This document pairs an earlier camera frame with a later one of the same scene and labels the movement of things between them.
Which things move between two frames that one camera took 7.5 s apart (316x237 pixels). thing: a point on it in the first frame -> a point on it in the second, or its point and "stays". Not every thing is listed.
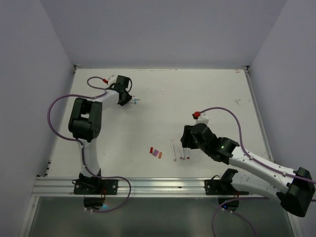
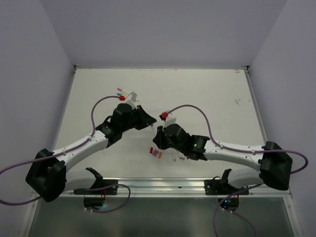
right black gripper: [186, 138] -> [158, 139]
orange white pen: [173, 151] stays
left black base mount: [95, 188] stays
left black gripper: [128, 98] -> [144, 119]
